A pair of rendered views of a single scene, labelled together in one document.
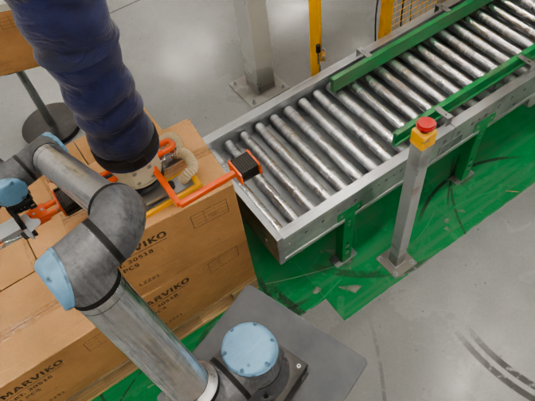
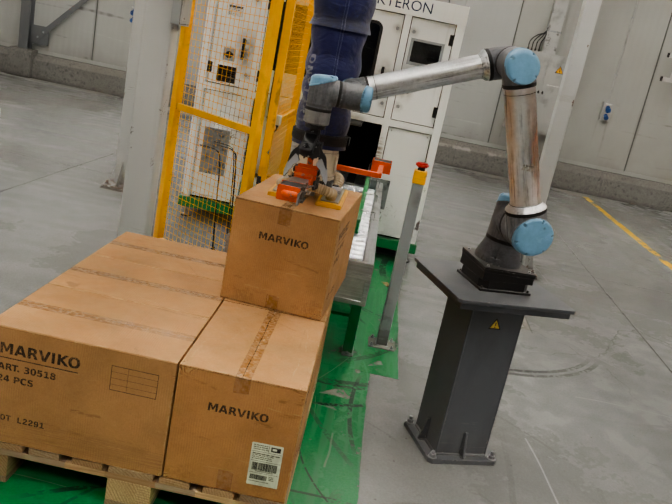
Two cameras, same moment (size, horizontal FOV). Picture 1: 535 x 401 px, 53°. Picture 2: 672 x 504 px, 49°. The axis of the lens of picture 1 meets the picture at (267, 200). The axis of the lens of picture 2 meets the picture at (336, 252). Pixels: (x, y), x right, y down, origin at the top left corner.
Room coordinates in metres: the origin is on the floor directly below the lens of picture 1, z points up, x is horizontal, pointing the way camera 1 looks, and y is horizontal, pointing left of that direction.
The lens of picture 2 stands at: (-0.29, 2.97, 1.56)
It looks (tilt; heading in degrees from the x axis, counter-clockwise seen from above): 16 degrees down; 299
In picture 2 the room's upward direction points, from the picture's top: 12 degrees clockwise
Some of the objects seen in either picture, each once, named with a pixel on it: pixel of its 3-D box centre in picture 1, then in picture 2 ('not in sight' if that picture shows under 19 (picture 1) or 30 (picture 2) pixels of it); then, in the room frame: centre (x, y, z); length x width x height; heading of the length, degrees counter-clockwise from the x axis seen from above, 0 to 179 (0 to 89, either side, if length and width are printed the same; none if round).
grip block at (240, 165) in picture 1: (244, 167); (381, 166); (1.16, 0.06, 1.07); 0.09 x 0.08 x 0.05; 26
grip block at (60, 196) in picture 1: (69, 197); (306, 174); (1.15, 0.67, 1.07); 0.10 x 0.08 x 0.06; 26
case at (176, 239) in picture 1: (152, 212); (296, 241); (1.27, 0.47, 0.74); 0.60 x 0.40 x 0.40; 112
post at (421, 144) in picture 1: (408, 206); (400, 260); (1.26, -0.61, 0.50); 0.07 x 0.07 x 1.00; 27
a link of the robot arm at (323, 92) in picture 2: not in sight; (322, 92); (1.07, 0.79, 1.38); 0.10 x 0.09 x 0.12; 38
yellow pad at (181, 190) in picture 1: (154, 196); (333, 194); (1.18, 0.40, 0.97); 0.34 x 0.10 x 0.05; 116
